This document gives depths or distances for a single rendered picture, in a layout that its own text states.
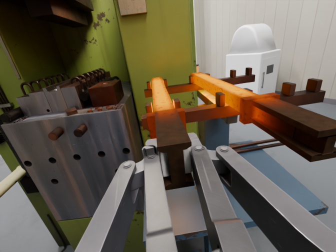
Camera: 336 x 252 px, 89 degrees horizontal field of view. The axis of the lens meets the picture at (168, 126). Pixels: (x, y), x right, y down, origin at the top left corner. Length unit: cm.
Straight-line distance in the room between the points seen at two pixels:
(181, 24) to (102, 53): 53
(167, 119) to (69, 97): 51
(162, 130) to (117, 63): 94
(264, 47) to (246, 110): 292
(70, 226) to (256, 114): 86
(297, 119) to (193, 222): 31
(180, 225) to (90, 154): 38
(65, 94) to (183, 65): 44
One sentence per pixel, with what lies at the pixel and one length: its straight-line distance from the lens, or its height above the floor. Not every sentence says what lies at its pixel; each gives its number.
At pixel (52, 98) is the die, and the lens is 68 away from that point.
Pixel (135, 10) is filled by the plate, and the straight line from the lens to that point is 70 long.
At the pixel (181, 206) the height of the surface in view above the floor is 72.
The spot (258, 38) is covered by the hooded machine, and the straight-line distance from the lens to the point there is 309.
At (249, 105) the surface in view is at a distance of 24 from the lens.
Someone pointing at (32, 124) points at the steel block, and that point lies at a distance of 68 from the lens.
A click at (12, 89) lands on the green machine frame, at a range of 93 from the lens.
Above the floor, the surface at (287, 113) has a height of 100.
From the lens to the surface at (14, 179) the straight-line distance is 104.
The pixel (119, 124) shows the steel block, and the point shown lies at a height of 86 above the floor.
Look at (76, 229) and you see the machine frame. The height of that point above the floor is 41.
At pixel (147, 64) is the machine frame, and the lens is 71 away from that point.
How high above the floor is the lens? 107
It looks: 25 degrees down
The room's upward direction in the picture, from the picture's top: 8 degrees counter-clockwise
